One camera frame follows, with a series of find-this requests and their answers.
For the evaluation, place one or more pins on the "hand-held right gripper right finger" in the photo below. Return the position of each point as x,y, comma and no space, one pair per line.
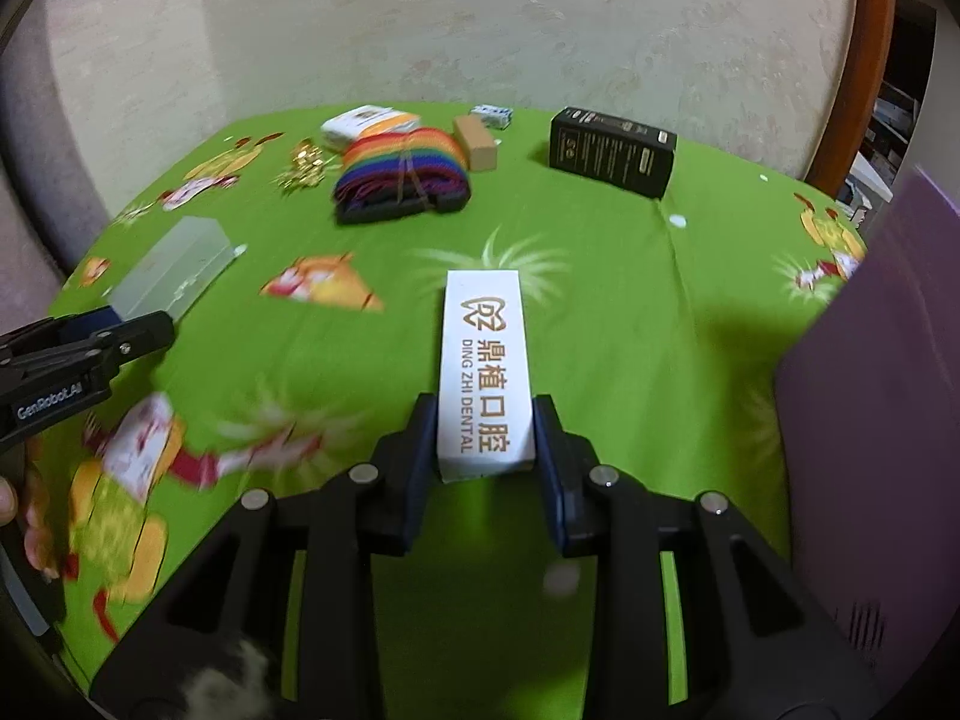
547,465

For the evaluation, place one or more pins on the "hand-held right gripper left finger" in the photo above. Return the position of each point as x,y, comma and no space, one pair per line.
420,465

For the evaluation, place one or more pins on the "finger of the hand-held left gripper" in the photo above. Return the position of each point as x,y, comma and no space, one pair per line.
82,326
139,336

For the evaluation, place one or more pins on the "translucent plastic box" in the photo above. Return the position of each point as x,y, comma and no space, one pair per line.
176,266

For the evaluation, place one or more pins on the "long white gold-print box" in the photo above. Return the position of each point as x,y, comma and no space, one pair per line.
487,375

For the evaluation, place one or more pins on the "purple container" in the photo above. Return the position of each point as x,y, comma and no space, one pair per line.
877,427

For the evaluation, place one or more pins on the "person's left hand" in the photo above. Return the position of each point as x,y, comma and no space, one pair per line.
34,532

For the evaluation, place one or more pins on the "green printed tablecloth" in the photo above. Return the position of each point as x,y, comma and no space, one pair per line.
637,300

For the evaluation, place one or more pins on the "gold foil ornament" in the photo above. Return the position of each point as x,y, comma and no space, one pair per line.
304,165

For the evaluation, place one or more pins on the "white orange tissue pack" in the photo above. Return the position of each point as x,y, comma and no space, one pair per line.
367,120

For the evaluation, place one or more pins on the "black product box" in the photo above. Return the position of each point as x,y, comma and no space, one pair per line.
611,154

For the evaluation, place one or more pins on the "small brown cardboard box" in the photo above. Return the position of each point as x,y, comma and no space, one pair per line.
476,144

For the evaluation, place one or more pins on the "small blue white packet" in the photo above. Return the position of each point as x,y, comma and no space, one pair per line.
495,116

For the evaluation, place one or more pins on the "cluttered background shelf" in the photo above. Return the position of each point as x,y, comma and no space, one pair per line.
896,120

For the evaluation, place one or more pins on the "wooden door frame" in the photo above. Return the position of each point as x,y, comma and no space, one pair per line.
870,52

